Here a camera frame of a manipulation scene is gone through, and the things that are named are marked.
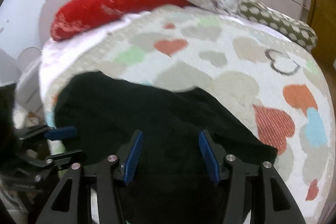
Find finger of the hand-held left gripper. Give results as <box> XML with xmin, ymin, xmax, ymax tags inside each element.
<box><xmin>16</xmin><ymin>124</ymin><xmax>78</xmax><ymax>142</ymax></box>
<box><xmin>20</xmin><ymin>150</ymin><xmax>85</xmax><ymax>169</ymax></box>

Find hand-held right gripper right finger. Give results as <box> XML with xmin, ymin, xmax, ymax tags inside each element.
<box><xmin>198</xmin><ymin>130</ymin><xmax>306</xmax><ymax>224</ymax></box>

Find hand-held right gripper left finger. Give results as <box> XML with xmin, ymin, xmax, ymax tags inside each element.
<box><xmin>35</xmin><ymin>130</ymin><xmax>145</xmax><ymax>224</ymax></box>

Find black pants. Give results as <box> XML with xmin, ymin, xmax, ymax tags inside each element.
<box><xmin>54</xmin><ymin>70</ymin><xmax>279</xmax><ymax>224</ymax></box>

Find white bed sheet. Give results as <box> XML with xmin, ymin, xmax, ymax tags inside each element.
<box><xmin>39</xmin><ymin>11</ymin><xmax>158</xmax><ymax>94</ymax></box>

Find heart patterned quilt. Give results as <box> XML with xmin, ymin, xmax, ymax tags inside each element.
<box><xmin>39</xmin><ymin>7</ymin><xmax>333</xmax><ymax>224</ymax></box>

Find red pillow with white print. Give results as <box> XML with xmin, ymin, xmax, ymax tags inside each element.
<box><xmin>50</xmin><ymin>0</ymin><xmax>195</xmax><ymax>42</ymax></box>

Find green spotted bolster pillow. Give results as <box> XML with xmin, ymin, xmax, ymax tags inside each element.
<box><xmin>238</xmin><ymin>0</ymin><xmax>319</xmax><ymax>51</ymax></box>

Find wooden door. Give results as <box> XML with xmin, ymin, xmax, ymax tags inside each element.
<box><xmin>304</xmin><ymin>0</ymin><xmax>336</xmax><ymax>72</ymax></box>

